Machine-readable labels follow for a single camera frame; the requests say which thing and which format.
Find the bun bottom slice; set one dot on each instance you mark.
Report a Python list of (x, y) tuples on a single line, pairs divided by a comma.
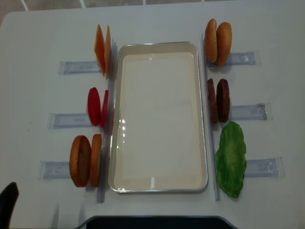
[(95, 159)]

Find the clear cheese holder strip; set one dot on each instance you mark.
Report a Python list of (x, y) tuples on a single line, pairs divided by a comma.
[(78, 67)]

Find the clear acrylic rail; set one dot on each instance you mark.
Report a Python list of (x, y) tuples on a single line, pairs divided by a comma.
[(210, 125), (107, 130)]

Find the right clear acrylic rail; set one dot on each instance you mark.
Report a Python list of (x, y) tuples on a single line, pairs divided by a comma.
[(210, 125)]

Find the brown meat patty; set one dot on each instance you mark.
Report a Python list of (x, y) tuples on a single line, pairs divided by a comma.
[(212, 101), (223, 100)]

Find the clear lettuce holder strip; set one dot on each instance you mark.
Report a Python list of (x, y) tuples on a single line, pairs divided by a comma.
[(271, 167)]

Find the outer sesame bun top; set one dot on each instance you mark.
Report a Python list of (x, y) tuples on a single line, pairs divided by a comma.
[(224, 42)]

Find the outer red tomato slice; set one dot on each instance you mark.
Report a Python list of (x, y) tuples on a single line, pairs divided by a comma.
[(94, 106)]

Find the outer brown meat patty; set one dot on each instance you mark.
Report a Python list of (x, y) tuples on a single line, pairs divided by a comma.
[(223, 100)]

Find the orange cheese slice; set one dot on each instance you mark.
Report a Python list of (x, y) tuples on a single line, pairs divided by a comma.
[(107, 52), (99, 49)]

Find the inner sesame bun top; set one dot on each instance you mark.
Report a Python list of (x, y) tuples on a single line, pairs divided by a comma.
[(210, 41)]

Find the clear bun bottom holder strip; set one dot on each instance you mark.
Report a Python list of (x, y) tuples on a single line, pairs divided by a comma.
[(53, 170)]

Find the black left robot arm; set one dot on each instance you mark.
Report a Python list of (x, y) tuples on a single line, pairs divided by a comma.
[(8, 199)]

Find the clear bun holder strip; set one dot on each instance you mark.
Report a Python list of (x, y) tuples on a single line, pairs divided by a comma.
[(53, 170), (244, 58)]

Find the inner orange cheese slice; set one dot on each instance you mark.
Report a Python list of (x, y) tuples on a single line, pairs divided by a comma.
[(107, 52)]

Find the green lettuce leaf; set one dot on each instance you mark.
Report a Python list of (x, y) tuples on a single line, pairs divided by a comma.
[(230, 160)]

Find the inner red tomato slice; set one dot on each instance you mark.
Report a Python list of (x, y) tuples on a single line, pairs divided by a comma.
[(104, 109)]

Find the sesame bun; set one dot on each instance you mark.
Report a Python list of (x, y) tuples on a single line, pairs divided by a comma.
[(224, 42), (210, 41)]

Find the outer brown bun half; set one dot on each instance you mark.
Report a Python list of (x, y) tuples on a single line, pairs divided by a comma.
[(80, 161)]

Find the clear bun top holder strip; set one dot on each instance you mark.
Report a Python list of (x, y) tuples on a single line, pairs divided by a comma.
[(244, 58)]

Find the red tomato slice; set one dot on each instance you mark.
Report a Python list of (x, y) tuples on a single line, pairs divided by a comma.
[(94, 106), (104, 109)]

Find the dark robot base front edge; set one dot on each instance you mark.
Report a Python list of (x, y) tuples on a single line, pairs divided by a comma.
[(158, 222)]

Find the left clear acrylic rail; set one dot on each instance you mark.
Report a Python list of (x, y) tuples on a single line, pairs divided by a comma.
[(107, 130)]

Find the white rectangular metal tray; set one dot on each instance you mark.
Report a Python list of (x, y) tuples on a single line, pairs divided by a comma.
[(157, 142)]

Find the outer orange cheese slice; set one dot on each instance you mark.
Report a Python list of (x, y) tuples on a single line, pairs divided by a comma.
[(99, 49)]

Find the clear tomato holder strip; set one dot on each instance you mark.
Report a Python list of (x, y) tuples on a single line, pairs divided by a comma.
[(59, 121)]

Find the inner brown meat patty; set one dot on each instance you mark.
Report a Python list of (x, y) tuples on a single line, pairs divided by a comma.
[(212, 101)]

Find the clear patty holder strip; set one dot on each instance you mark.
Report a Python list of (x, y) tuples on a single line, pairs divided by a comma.
[(260, 111)]

